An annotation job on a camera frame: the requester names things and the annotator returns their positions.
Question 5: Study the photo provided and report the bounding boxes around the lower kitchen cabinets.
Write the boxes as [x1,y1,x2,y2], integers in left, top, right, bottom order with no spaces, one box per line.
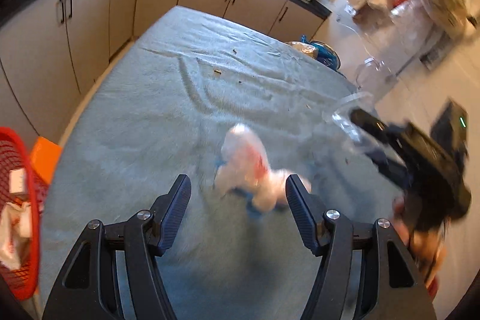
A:
[1,0,330,146]

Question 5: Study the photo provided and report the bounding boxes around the glass pitcher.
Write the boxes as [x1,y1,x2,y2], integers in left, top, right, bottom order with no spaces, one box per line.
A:
[355,58,397,103]

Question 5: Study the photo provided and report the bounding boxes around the white red plastic bag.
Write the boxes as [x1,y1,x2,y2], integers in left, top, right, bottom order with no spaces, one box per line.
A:
[214,124,293,213]

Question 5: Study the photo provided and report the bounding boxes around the right hand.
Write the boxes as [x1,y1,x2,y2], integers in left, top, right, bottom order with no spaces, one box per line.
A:
[391,196,447,300]

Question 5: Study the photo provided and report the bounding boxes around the orange stool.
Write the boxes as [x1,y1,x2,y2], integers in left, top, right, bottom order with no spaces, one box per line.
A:
[30,136,63,185]

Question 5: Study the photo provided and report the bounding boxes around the blue bag behind table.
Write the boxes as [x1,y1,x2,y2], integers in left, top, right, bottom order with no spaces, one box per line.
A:
[286,35,341,71]

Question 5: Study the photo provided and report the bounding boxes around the white red snack bag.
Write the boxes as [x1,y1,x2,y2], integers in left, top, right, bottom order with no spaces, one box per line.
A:
[0,202,32,271]

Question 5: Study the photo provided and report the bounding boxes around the red plastic basket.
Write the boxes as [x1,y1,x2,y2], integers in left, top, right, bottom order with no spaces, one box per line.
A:
[1,127,47,301]

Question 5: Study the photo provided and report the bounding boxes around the blue table cloth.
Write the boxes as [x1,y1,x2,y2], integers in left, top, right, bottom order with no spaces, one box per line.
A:
[40,7,398,319]

